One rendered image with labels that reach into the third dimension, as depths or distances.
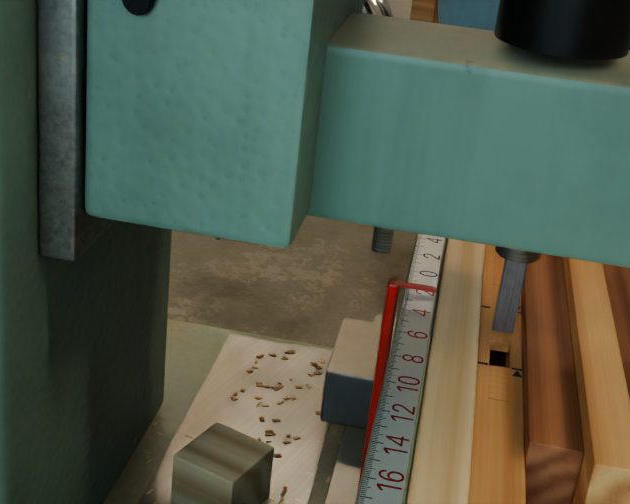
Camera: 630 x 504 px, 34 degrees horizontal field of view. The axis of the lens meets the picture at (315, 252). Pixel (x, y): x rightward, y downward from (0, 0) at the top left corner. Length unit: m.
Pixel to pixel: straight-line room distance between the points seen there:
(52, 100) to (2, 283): 0.07
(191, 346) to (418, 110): 0.36
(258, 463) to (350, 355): 0.10
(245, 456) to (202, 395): 0.12
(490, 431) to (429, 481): 0.06
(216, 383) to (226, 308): 1.82
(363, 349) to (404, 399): 0.25
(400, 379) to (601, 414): 0.07
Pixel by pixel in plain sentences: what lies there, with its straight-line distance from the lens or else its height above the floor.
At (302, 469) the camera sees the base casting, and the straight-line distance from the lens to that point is 0.59.
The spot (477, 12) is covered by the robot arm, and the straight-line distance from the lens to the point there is 0.94.
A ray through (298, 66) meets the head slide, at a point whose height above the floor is 1.07.
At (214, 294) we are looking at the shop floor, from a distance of 2.54.
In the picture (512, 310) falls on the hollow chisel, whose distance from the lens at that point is 0.44.
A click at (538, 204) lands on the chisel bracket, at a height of 1.02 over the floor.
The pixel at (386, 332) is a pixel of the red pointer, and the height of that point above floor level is 0.94.
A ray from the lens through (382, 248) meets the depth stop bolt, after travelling 0.49.
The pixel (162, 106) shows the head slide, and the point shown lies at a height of 1.04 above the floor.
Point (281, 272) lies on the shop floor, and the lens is 2.68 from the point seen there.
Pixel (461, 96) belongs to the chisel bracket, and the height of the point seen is 1.05.
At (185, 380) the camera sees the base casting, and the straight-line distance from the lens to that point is 0.66.
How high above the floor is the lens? 1.15
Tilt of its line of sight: 24 degrees down
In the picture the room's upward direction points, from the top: 6 degrees clockwise
